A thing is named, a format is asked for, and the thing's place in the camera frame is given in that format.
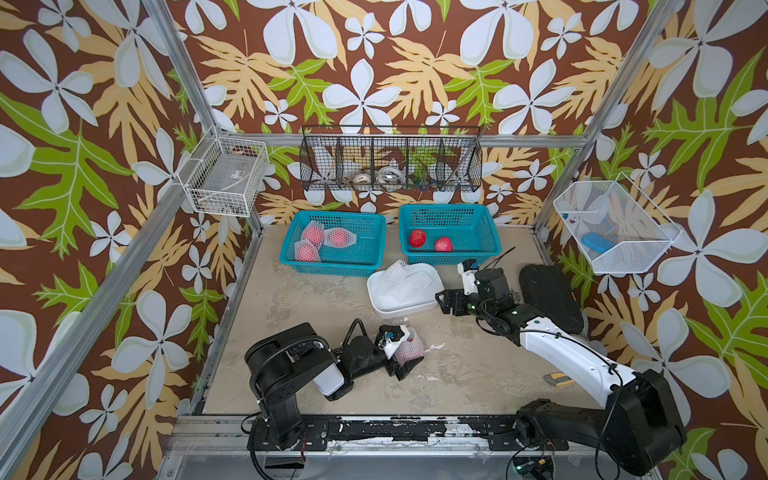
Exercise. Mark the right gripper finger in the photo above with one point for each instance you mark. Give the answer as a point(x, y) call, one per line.
point(446, 305)
point(447, 295)

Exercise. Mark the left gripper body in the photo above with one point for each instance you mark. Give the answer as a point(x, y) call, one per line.
point(391, 364)

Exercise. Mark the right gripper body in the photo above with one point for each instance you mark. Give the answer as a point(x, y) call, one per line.
point(478, 308)

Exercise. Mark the white foam net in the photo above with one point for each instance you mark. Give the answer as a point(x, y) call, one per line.
point(392, 278)
point(415, 288)

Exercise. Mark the red apple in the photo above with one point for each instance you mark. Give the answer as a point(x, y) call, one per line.
point(417, 238)
point(443, 245)

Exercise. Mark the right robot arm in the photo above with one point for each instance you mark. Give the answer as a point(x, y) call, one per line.
point(636, 423)

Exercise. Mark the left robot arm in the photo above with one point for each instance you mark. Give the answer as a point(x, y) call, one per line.
point(283, 364)

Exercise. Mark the white plastic tub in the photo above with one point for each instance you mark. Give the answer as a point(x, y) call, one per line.
point(389, 307)

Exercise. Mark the black case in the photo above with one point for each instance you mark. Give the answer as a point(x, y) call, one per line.
point(547, 289)

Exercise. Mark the right teal plastic basket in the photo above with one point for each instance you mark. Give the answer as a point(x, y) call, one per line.
point(470, 227)

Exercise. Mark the teal plastic basket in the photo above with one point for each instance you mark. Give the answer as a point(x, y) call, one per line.
point(359, 260)
point(470, 227)

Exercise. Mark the left teal plastic basket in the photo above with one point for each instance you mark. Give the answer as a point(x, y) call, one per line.
point(359, 260)

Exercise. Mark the yellow utility knife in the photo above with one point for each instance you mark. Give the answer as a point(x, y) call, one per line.
point(558, 379)

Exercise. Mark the blue object in basket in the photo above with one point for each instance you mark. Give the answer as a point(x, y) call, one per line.
point(597, 243)

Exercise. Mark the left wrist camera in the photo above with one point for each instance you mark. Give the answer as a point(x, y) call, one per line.
point(390, 337)

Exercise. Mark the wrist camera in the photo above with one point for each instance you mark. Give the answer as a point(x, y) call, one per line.
point(467, 270)
point(390, 337)

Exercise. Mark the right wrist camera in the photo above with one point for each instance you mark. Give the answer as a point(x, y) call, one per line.
point(467, 270)

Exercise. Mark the silver object in wire basket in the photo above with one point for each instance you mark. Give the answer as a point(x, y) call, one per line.
point(390, 176)

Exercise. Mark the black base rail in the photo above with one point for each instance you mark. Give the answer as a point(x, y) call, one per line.
point(322, 432)

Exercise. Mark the white wire basket right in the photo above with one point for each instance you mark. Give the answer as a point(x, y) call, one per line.
point(624, 213)

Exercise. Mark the white wire basket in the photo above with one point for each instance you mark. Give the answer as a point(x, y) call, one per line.
point(223, 173)
point(624, 213)

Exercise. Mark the tape roll in wire basket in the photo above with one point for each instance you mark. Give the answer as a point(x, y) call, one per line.
point(360, 179)

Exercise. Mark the black wire wall basket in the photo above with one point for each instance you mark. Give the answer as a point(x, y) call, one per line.
point(432, 158)

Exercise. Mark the white wire basket left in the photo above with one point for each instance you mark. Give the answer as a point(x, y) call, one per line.
point(223, 173)

